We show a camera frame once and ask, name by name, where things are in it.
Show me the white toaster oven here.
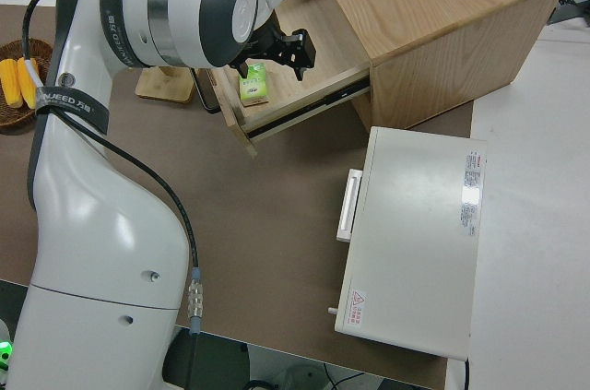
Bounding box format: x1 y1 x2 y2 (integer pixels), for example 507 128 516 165
327 125 489 361

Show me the yellow corn cob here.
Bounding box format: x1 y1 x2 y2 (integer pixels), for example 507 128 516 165
0 58 22 110
17 56 41 110

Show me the green drink carton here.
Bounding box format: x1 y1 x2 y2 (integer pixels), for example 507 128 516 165
238 63 270 107

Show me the wooden drawer with black handle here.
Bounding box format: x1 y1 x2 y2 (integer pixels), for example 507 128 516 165
195 0 372 159

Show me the light wooden cabinet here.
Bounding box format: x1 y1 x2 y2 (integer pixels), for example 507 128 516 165
301 0 571 133

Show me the wooden mug tree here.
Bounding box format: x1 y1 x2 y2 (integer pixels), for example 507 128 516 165
134 65 195 103

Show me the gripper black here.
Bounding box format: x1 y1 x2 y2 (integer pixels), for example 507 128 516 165
237 23 317 82

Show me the brown wicker basket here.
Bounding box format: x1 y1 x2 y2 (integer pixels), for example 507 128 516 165
0 38 54 129

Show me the black round stand base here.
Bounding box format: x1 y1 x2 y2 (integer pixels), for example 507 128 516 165
160 328 251 390

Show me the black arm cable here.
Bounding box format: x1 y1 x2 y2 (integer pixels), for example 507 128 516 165
23 0 207 390

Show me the brown table mat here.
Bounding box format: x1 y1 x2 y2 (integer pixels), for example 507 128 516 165
0 2 476 390

